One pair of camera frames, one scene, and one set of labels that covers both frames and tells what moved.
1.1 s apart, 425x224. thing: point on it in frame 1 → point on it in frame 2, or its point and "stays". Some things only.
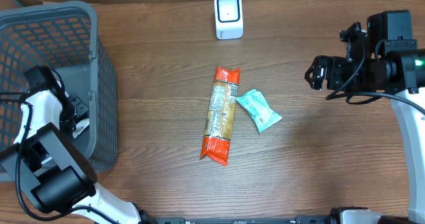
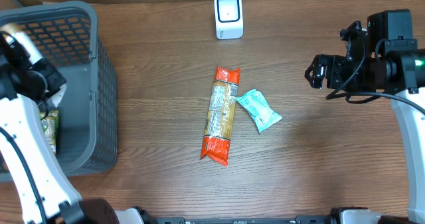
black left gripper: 78,105 → 53,81
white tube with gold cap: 80,125 → 19,38
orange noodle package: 220,114 stays
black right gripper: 331,72 stays
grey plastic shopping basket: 63,35 stays
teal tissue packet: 255,103 stays
